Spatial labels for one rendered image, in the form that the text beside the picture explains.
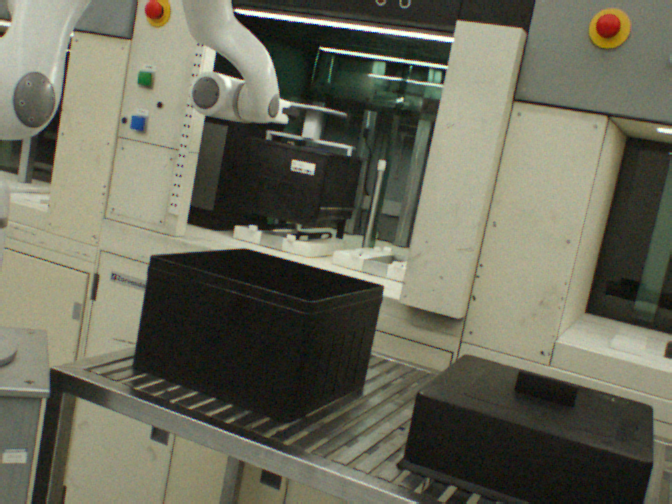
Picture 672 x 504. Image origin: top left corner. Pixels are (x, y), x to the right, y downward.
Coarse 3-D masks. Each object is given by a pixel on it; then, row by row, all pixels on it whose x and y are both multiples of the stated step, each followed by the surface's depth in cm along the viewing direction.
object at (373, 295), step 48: (192, 288) 115; (240, 288) 111; (288, 288) 139; (336, 288) 135; (144, 336) 119; (192, 336) 115; (240, 336) 112; (288, 336) 108; (336, 336) 117; (192, 384) 115; (240, 384) 112; (288, 384) 109; (336, 384) 122
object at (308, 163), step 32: (320, 128) 198; (256, 160) 192; (288, 160) 189; (320, 160) 185; (352, 160) 197; (256, 192) 193; (288, 192) 189; (320, 192) 186; (352, 192) 202; (256, 224) 194; (288, 224) 208; (320, 224) 195
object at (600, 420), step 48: (432, 384) 106; (480, 384) 110; (528, 384) 109; (576, 384) 121; (432, 432) 100; (480, 432) 98; (528, 432) 96; (576, 432) 97; (624, 432) 101; (480, 480) 98; (528, 480) 96; (576, 480) 94; (624, 480) 92
